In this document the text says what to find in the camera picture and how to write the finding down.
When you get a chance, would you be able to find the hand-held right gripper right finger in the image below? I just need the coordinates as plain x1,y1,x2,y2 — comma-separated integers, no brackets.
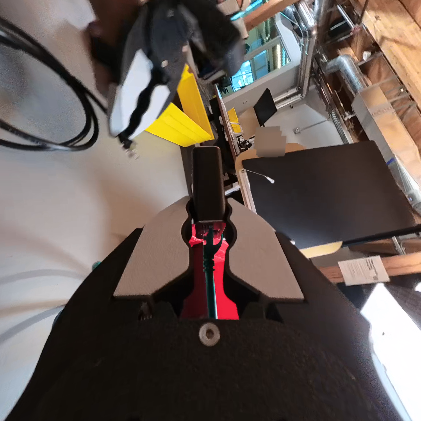
225,197,305,318

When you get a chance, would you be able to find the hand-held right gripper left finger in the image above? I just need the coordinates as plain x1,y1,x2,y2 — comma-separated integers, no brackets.
113,196,194,317

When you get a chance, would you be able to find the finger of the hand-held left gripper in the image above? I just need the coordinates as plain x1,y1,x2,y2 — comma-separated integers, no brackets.
109,49,156,138
127,84,173,140

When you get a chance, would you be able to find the yellow plastic bin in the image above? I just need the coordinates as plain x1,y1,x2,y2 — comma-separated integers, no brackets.
145,64,215,148

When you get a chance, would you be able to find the black ethernet cable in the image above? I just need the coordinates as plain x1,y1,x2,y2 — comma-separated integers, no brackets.
0,16,141,161

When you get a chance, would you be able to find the red plastic bin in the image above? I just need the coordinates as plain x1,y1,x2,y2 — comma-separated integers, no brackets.
180,222,240,320

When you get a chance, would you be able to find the green ethernet cable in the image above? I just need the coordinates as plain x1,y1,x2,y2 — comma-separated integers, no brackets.
53,225,227,326

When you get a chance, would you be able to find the black ethernet splitter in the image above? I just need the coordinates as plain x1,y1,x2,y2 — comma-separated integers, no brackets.
191,146,227,223

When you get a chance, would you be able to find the small yellow bin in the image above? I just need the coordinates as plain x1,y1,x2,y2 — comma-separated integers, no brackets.
227,107,245,134

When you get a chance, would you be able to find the window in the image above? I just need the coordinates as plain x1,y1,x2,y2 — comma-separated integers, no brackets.
230,43,292,93

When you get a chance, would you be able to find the white paper notice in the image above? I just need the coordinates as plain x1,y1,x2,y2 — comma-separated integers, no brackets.
338,256,391,286

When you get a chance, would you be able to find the small black panel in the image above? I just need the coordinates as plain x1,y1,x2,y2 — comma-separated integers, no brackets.
253,88,278,127

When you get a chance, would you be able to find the wooden beam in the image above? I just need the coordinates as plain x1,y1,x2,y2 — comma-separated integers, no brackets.
317,252,421,284

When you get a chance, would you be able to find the white board bracket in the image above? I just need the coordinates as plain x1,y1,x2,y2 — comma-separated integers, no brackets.
238,169,258,215

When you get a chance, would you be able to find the silver rectangular duct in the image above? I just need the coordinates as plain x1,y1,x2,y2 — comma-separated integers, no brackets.
352,86,421,212

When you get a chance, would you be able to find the round metal duct pipe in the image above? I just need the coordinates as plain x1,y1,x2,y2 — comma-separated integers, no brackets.
324,54,367,96

